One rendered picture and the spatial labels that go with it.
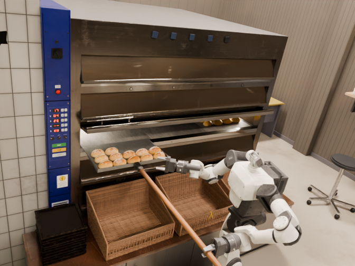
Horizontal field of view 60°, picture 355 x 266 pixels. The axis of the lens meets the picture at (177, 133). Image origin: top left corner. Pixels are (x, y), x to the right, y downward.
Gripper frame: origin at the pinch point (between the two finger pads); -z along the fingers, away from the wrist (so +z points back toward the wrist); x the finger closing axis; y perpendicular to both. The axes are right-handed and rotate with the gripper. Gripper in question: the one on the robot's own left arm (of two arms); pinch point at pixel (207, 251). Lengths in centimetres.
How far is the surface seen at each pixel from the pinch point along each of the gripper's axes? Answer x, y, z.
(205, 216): 49, 66, 56
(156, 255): 68, 60, 10
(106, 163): -3, 88, -23
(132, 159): -3, 88, -3
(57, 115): -31, 112, -48
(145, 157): -3, 88, 7
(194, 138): 3, 115, 68
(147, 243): 58, 66, 4
